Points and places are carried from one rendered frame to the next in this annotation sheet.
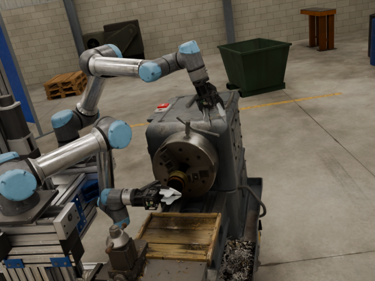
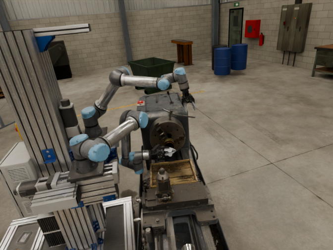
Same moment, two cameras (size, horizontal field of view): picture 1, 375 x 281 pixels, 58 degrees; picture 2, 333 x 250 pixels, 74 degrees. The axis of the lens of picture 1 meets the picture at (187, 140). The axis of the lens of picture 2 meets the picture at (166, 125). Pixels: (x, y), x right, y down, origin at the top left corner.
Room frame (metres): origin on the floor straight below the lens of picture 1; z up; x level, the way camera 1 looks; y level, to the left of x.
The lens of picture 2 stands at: (-0.13, 0.64, 2.03)
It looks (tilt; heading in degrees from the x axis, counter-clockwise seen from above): 26 degrees down; 340
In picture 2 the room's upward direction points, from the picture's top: 5 degrees counter-clockwise
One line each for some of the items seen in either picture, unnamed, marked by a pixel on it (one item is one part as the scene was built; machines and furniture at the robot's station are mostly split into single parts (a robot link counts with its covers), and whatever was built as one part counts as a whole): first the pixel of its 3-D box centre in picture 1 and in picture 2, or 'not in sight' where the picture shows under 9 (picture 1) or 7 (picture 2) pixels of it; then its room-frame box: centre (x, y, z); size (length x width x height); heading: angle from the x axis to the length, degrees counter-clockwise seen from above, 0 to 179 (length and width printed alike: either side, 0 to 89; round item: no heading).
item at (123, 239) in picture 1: (116, 237); (162, 174); (0.95, 0.29, 1.13); 0.08 x 0.08 x 0.03
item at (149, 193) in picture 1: (146, 197); (156, 154); (1.28, 0.22, 1.08); 0.12 x 0.09 x 0.08; 72
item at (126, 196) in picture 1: (130, 195); (146, 154); (1.31, 0.29, 1.08); 0.08 x 0.05 x 0.08; 162
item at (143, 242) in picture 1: (129, 263); (164, 188); (0.98, 0.28, 0.99); 0.20 x 0.10 x 0.05; 162
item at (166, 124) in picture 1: (199, 137); (162, 119); (1.89, -0.07, 1.06); 0.59 x 0.48 x 0.39; 162
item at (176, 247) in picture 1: (176, 236); (172, 173); (1.23, 0.12, 0.89); 0.36 x 0.30 x 0.04; 72
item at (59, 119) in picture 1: (65, 124); (89, 115); (1.74, 0.62, 1.33); 0.13 x 0.12 x 0.14; 143
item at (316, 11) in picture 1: (317, 28); (182, 51); (9.68, -4.10, 0.50); 1.61 x 0.44 x 1.00; 177
